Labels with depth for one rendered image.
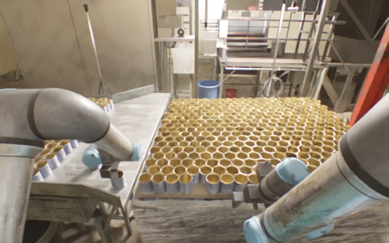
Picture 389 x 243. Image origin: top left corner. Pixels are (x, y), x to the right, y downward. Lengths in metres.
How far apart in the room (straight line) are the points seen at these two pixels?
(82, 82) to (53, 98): 3.68
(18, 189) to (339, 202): 0.56
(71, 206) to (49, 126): 0.93
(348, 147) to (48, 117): 0.50
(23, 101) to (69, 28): 3.53
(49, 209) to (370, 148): 1.43
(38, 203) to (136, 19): 2.82
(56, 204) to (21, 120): 0.95
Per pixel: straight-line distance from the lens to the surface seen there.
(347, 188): 0.32
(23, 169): 0.54
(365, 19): 5.09
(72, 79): 4.25
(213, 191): 1.05
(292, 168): 0.59
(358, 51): 5.18
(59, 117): 0.48
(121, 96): 2.21
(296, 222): 0.41
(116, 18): 3.64
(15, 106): 0.52
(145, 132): 1.60
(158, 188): 1.06
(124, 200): 1.12
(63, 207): 1.42
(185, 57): 3.77
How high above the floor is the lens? 1.90
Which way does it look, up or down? 29 degrees down
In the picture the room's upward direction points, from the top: straight up
